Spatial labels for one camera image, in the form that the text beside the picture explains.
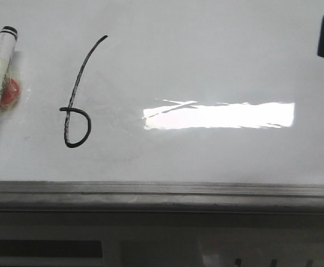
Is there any grey base unit under whiteboard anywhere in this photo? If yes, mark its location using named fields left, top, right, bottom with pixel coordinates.
left=0, top=212, right=324, bottom=266

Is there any red round magnet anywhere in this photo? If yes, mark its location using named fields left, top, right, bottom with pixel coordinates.
left=0, top=78, right=21, bottom=108

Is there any white whiteboard with aluminium frame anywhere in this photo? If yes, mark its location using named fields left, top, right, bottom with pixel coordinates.
left=0, top=1, right=324, bottom=213

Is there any black drawn stroke number six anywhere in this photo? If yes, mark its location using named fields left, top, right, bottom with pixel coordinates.
left=59, top=35, right=108, bottom=149

